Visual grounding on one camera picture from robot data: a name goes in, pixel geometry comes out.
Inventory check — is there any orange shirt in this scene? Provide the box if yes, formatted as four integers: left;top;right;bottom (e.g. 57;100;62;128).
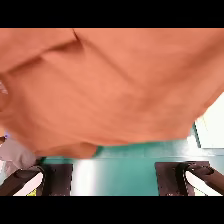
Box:
0;27;224;160

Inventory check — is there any grey garment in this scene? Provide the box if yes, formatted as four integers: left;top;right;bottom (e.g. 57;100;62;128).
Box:
0;136;38;178

